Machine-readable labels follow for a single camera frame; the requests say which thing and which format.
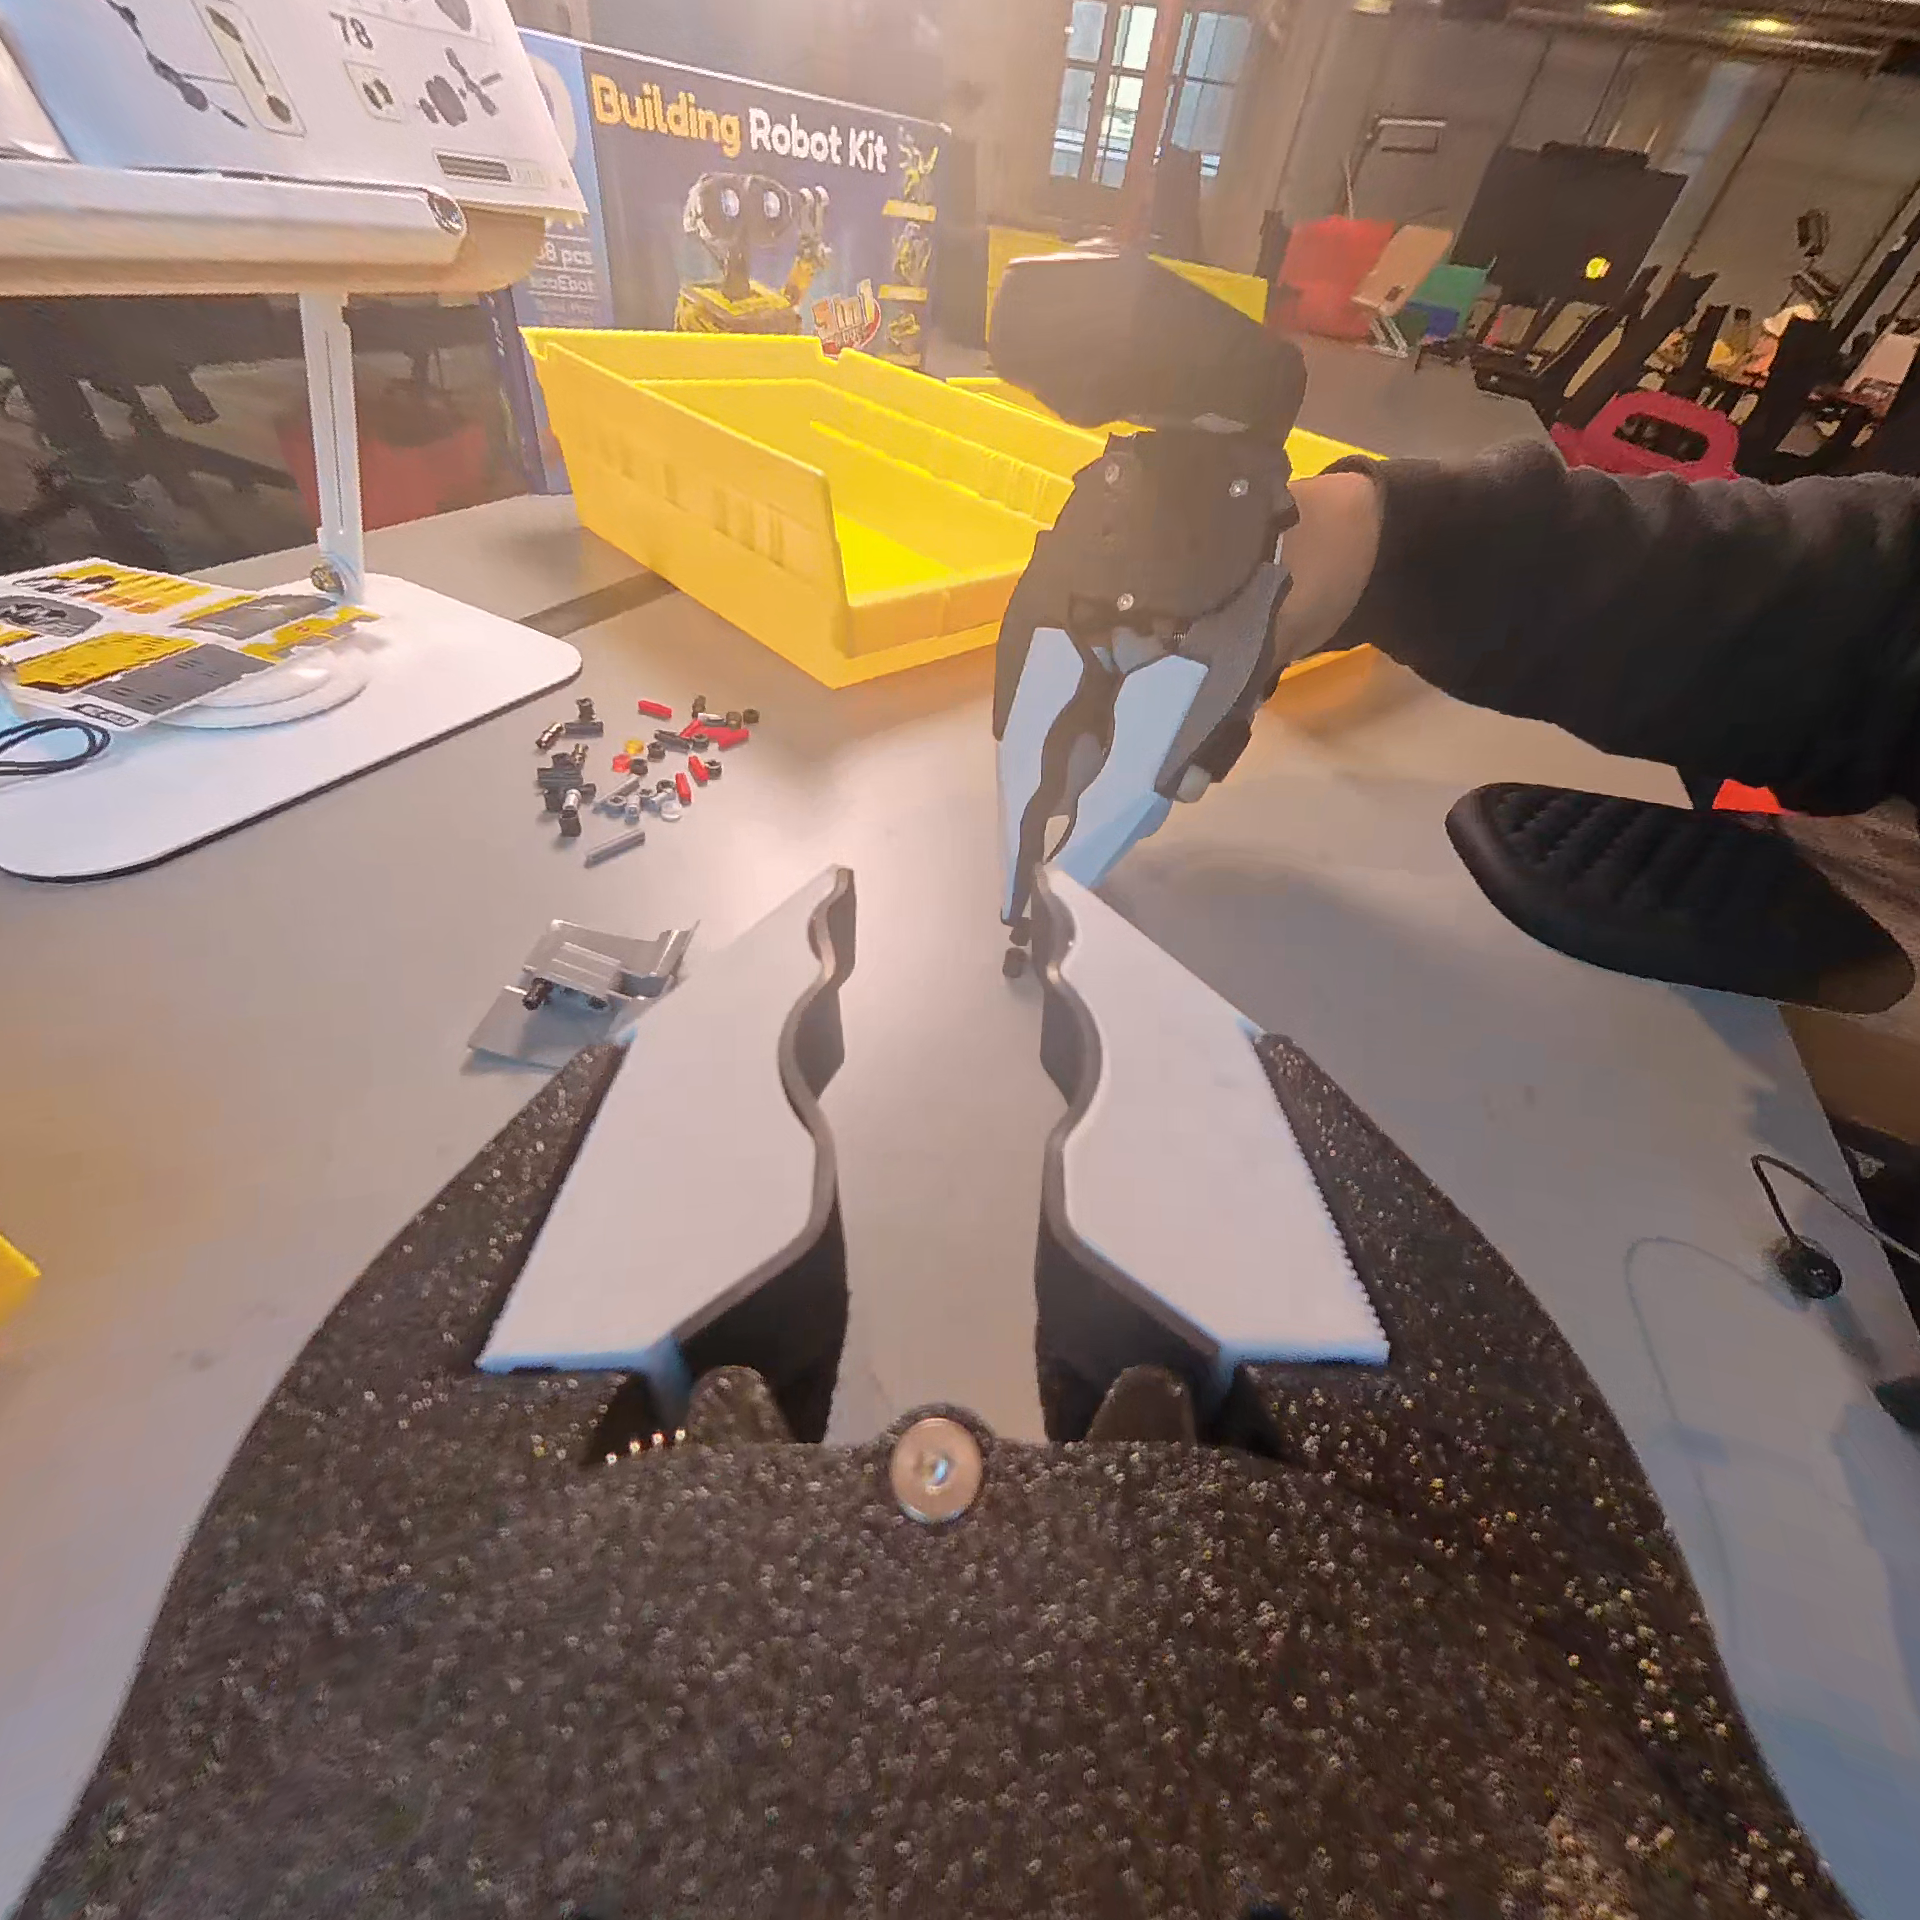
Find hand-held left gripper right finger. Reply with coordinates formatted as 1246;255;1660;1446
1035;865;1394;1446

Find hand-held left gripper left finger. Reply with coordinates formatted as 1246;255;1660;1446
478;865;854;1449

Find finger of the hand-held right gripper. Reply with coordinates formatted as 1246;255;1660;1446
1047;657;1212;889
997;625;1121;923

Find silver toy scoop part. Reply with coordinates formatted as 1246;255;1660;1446
465;918;701;1072

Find pile of small toy parts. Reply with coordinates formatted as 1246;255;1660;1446
529;690;765;875

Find person's right forearm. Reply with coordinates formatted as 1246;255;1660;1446
1319;433;1920;823

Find grey desk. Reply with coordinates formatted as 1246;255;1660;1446
0;492;1920;1920

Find person's right hand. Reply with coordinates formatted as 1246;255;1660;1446
1285;468;1386;666

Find stacked yellow bins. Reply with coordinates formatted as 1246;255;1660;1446
983;222;1274;328

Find red beanbag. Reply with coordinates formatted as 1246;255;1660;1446
1279;214;1402;343

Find tan folding chair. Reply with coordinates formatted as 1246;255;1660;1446
1347;222;1461;362

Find red plastic crate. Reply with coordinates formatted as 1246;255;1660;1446
1546;391;1743;484

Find yellow picture toy box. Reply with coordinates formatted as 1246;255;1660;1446
515;27;958;500

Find white folding stand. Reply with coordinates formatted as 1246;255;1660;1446
0;151;589;884

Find yellow grey sticker sheet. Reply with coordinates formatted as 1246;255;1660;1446
0;556;385;724

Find open instruction booklet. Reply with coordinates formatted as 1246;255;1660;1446
0;0;591;222

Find thin black cord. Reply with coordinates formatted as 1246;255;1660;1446
1749;1150;1920;1281

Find black usb cable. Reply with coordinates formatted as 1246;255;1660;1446
0;716;116;784

